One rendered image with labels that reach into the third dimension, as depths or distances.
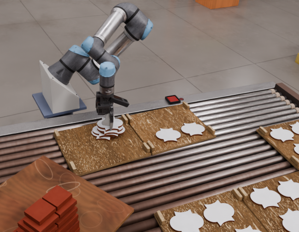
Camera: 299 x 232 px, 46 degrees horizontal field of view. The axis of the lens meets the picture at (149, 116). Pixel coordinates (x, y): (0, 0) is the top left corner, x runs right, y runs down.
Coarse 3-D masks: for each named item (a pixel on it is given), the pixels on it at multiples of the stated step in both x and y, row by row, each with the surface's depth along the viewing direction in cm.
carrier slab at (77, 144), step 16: (80, 128) 195; (128, 128) 199; (64, 144) 183; (80, 144) 184; (96, 144) 185; (112, 144) 186; (128, 144) 187; (80, 160) 174; (96, 160) 175; (112, 160) 176; (128, 160) 178
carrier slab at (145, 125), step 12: (168, 108) 219; (180, 108) 220; (144, 120) 206; (156, 120) 208; (168, 120) 209; (180, 120) 210; (192, 120) 211; (144, 132) 197; (156, 132) 198; (180, 132) 200; (204, 132) 202; (156, 144) 190; (168, 144) 190; (180, 144) 191
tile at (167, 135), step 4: (160, 128) 199; (160, 132) 196; (164, 132) 197; (168, 132) 197; (172, 132) 197; (176, 132) 198; (156, 136) 194; (160, 136) 193; (164, 136) 194; (168, 136) 194; (172, 136) 194; (176, 136) 195; (180, 136) 195; (164, 140) 191; (168, 140) 192; (172, 140) 192; (176, 140) 192
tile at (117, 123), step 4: (100, 120) 192; (116, 120) 194; (120, 120) 194; (100, 124) 189; (116, 124) 191; (120, 124) 191; (100, 128) 188; (104, 128) 188; (108, 128) 187; (112, 128) 188; (116, 128) 188
